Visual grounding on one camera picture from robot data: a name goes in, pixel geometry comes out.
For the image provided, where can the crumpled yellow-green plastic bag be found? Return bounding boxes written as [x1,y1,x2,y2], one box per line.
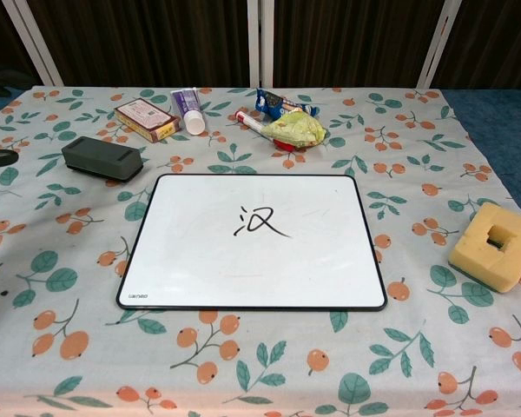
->
[260,110,329,149]

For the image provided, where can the yellow sponge with square hole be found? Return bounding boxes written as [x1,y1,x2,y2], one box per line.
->
[447,202,521,295]

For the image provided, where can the purple toothpaste tube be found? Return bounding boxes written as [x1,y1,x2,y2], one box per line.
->
[169,87,206,136]

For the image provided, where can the white board with black frame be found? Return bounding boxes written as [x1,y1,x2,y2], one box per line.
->
[115,173,388,313]

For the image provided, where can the white upright frame post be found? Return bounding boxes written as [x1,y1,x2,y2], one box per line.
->
[247,0,274,89]

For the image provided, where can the floral print tablecloth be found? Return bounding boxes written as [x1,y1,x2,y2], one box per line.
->
[0,85,521,417]

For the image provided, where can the blue cookie snack packet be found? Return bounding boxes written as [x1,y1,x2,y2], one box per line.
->
[254,88,320,119]

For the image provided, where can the white marker with red cap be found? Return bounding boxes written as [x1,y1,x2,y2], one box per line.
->
[234,109,296,152]

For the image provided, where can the black board eraser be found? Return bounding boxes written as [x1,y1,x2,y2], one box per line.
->
[60,136,143,182]

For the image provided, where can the white slanted frame post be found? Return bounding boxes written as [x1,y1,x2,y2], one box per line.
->
[419,0,460,89]
[2,0,64,87]

